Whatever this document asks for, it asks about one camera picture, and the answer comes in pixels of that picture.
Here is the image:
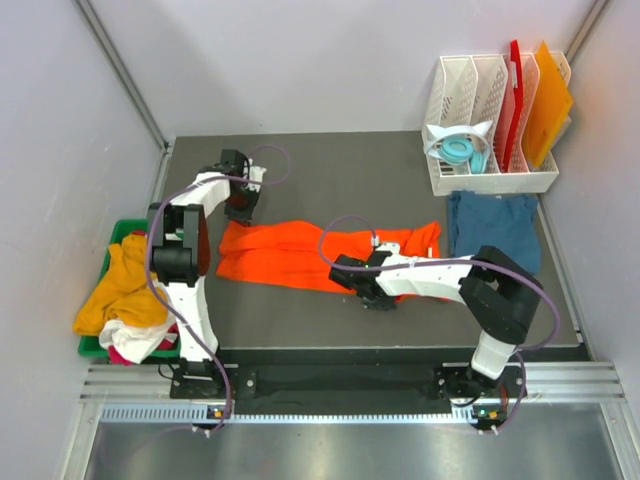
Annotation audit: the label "mustard yellow t-shirt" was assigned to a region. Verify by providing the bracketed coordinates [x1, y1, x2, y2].
[72, 233, 168, 336]

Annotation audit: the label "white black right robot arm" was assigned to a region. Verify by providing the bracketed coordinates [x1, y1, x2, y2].
[329, 243, 542, 400]

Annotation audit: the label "aluminium frame rail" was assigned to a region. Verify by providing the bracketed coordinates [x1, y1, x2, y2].
[80, 362, 626, 403]

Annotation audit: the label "green plastic bin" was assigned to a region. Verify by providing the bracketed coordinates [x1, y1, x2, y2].
[78, 218, 181, 361]

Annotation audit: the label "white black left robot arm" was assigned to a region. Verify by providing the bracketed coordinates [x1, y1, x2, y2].
[145, 149, 266, 400]

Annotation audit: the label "folded blue t-shirt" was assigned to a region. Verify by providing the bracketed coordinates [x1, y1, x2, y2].
[447, 191, 541, 275]

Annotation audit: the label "red plastic folder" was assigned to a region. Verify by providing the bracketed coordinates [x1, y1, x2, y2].
[501, 40, 524, 173]

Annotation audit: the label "magenta t-shirt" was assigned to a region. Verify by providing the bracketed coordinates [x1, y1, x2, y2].
[106, 325, 179, 366]

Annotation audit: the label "teal headphones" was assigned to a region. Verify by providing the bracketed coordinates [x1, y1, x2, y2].
[439, 136, 487, 174]

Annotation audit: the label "white slotted cable duct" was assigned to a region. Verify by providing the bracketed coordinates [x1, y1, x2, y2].
[101, 402, 506, 426]

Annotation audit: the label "orange t-shirt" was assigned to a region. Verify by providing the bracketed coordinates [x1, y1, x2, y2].
[215, 219, 449, 303]

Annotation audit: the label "white t-shirt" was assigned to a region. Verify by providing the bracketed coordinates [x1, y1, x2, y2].
[98, 319, 179, 366]

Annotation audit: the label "white plastic file organizer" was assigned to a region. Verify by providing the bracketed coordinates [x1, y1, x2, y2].
[422, 54, 559, 196]

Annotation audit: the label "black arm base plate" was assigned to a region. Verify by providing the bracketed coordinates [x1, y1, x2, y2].
[168, 345, 526, 414]

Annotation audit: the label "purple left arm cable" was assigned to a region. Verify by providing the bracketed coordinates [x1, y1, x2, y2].
[143, 144, 292, 436]

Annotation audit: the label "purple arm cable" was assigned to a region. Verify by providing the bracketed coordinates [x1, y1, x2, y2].
[318, 214, 562, 434]
[143, 144, 292, 436]

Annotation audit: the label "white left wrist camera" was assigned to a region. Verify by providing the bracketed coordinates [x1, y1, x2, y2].
[245, 158, 266, 192]

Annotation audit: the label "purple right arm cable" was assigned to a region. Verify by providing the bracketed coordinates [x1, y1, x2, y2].
[318, 214, 562, 434]

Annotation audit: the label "orange plastic folder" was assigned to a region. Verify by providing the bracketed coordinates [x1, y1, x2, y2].
[522, 40, 574, 169]

